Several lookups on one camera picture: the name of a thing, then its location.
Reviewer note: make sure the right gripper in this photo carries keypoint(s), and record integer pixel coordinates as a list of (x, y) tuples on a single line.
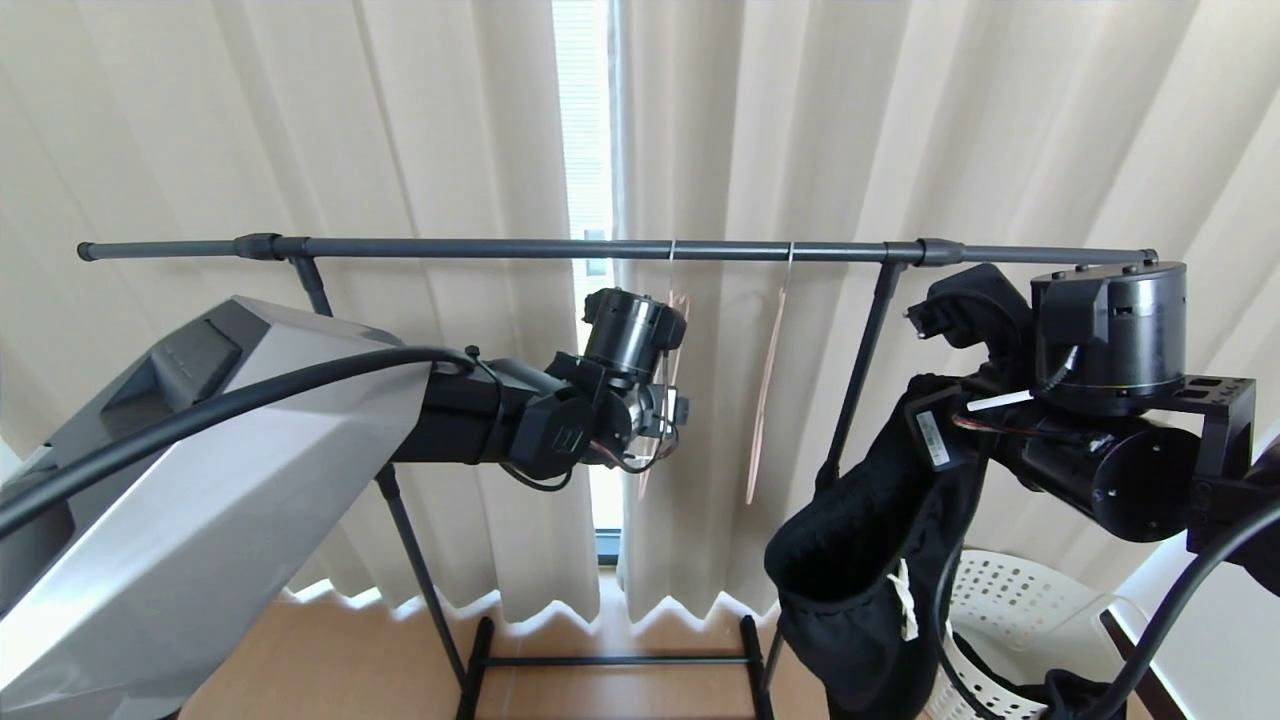
[(965, 430)]

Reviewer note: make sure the black shorts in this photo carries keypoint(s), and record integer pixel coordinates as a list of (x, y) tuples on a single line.
[(860, 540)]

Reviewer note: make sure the pink clothes hanger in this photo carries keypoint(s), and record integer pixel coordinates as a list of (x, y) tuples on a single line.
[(683, 305), (768, 390)]

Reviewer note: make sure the white laundry basket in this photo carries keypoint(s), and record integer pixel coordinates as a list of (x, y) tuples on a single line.
[(1085, 615)]

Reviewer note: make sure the black clothes rack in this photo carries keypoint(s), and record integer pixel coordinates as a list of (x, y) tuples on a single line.
[(500, 248)]

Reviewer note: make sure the black garment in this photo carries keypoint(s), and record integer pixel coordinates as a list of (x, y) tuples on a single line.
[(1085, 700)]

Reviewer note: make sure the beige curtain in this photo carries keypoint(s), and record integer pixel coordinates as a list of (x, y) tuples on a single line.
[(900, 120), (150, 150)]

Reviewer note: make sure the window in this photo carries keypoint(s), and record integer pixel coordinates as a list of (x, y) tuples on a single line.
[(585, 120)]

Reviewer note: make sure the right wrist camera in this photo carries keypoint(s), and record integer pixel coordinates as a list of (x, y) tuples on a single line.
[(970, 305)]

